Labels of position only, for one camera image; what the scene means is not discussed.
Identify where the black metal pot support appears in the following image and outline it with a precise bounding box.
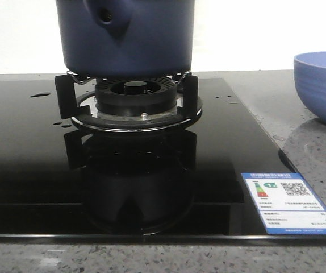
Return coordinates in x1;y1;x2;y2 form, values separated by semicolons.
55;72;202;133

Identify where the black glass gas stove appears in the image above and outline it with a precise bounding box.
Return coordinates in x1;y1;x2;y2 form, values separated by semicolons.
0;78;326;245

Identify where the black round gas burner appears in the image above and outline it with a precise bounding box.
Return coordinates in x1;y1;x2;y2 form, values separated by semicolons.
95;77;177;117

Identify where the dark blue cooking pot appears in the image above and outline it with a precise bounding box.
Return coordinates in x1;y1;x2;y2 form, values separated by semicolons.
56;1;195;78

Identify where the blue energy label sticker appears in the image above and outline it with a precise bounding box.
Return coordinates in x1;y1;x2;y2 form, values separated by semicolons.
241;173;326;235

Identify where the light blue plastic bowl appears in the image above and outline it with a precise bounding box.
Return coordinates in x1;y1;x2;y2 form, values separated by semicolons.
294;51;326;123

